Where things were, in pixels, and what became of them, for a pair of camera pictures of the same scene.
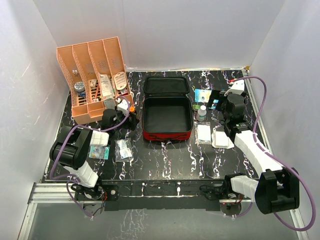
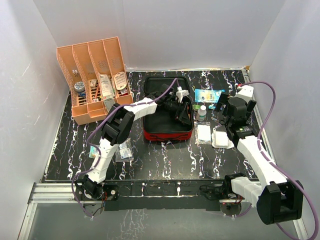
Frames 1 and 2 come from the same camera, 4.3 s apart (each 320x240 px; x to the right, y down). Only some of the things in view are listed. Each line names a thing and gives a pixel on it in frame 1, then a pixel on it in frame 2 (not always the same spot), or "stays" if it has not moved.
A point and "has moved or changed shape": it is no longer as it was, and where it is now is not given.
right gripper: x=215 y=95 stays
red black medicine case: x=167 y=108 stays
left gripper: x=131 y=125 -> x=183 y=117
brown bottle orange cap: x=132 y=109 has moved or changed shape
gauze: x=202 y=133 stays
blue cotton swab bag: x=202 y=95 stays
